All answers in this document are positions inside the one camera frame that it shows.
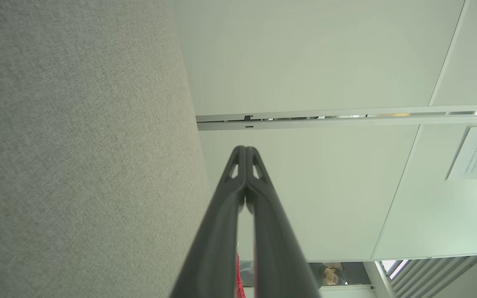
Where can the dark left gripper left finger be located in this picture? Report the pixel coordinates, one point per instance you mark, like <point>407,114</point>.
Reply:
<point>218,231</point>

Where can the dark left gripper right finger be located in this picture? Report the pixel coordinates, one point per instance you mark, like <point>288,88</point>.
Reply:
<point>275,248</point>

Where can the red shorts with white stripe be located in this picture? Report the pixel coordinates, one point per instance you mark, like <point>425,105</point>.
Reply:
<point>238,281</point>

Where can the grey slatted window blind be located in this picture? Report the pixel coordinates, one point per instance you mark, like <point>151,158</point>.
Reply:
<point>429,277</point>

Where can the white paper notice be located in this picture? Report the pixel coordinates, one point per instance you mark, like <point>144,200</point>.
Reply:
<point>476,153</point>

